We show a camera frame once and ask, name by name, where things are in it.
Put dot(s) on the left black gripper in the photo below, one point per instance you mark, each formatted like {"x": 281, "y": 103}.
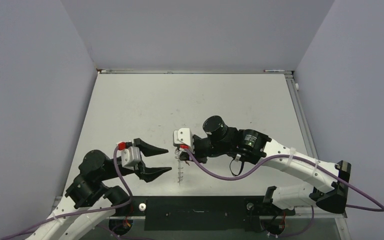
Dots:
{"x": 148, "y": 172}

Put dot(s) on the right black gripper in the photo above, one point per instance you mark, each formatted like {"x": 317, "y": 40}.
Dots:
{"x": 202, "y": 160}

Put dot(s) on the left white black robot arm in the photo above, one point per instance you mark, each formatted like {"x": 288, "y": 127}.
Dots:
{"x": 99, "y": 190}

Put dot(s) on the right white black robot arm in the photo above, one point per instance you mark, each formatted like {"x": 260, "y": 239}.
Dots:
{"x": 324, "y": 184}

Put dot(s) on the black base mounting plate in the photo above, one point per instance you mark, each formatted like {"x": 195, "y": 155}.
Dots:
{"x": 124, "y": 224}

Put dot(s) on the marker pen at back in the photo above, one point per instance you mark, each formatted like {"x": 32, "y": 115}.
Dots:
{"x": 274, "y": 71}

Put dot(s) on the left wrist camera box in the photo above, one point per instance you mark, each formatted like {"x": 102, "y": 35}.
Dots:
{"x": 130, "y": 154}

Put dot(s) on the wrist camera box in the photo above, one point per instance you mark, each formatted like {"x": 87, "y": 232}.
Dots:
{"x": 130, "y": 154}
{"x": 183, "y": 137}

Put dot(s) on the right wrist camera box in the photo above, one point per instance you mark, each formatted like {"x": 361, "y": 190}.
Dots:
{"x": 183, "y": 137}

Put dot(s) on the aluminium rail back edge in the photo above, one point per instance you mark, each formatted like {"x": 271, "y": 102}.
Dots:
{"x": 214, "y": 71}

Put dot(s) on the aluminium rail edge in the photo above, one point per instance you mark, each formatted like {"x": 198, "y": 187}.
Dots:
{"x": 302, "y": 120}
{"x": 214, "y": 71}

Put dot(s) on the aluminium front frame rail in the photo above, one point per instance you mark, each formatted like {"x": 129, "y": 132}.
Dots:
{"x": 205, "y": 210}

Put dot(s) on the aluminium rail right edge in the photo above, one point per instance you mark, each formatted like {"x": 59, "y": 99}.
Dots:
{"x": 302, "y": 120}

